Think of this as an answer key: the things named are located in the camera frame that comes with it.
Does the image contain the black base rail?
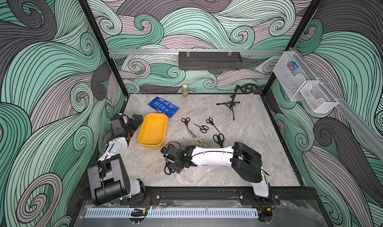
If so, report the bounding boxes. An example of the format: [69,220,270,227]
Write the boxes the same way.
[80,186,324,206]

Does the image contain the aluminium wall rail back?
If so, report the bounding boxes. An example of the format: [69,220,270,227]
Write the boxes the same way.
[108,49,284,56]

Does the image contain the small black scissors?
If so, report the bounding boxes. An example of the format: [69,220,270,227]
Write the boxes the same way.
[194,123,209,133]

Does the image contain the cream kitchen shears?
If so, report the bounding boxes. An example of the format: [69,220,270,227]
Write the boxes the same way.
[189,130,209,149]

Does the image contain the white perforated cable duct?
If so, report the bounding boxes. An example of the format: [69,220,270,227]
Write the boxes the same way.
[84,208,259,219]

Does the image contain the small beige bottle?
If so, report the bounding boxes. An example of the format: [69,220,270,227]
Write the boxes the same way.
[182,85,189,97]

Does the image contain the large clear wall bin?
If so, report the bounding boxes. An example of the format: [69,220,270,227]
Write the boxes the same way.
[273,51,308,101]

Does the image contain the black hair scissors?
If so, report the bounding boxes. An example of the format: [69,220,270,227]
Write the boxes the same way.
[206,117,221,134]

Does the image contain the blue snack packet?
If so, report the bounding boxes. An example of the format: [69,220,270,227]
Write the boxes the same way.
[148,97,179,118]

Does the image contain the black wall shelf basket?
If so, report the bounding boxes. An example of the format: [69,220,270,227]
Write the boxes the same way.
[178,52,243,74]

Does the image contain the yellow storage box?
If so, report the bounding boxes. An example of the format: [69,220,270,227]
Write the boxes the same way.
[138,113,168,149]

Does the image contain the aluminium wall rail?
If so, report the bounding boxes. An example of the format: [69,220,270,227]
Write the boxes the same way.
[108,49,284,56]
[288,47,383,160]

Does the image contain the small clear wall bin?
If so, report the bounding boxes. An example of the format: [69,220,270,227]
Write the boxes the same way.
[300,81,339,114]

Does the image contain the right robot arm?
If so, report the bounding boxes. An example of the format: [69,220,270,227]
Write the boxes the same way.
[161,142,270,198]

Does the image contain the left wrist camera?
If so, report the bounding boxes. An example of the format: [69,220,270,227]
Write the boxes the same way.
[109,113,128,131]

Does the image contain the black mini tripod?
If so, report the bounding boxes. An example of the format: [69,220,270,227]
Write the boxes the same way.
[216,84,258,121]

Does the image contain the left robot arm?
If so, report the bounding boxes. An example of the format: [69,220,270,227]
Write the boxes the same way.
[87,113,146,206]

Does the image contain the large black scissors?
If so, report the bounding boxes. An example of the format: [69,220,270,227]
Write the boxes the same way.
[213,133,224,148]

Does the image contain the aluminium wall rail right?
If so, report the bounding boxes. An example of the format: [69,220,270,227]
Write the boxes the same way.
[288,47,383,160]

